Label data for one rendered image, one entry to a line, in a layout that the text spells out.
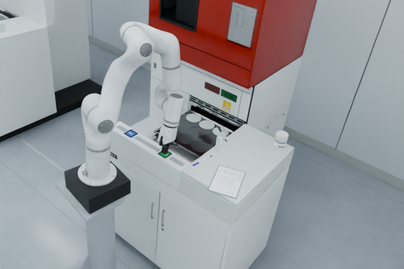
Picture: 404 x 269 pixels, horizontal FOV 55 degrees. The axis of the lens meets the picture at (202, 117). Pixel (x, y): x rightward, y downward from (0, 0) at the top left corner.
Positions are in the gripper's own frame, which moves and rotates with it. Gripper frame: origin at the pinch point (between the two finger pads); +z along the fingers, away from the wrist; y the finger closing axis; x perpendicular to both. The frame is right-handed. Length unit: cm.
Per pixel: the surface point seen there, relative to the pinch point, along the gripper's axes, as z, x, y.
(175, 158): 3.0, 6.5, -2.5
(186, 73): -24, -34, -54
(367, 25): -75, 34, -195
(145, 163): 13.4, -9.8, 1.7
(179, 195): 20.2, 15.8, 0.3
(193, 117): -1, -17, -48
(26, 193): 101, -120, -1
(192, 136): 2.6, -4.9, -32.0
